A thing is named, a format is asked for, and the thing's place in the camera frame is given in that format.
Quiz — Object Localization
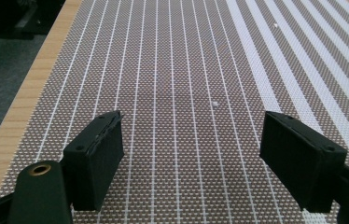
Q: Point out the brown white striped woven placemat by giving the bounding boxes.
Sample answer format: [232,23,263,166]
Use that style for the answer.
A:
[0,0,349,224]

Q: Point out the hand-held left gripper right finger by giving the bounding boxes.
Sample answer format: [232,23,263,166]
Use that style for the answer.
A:
[258,110,349,214]

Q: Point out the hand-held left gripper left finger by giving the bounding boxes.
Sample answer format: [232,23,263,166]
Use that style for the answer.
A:
[60,109,125,212]

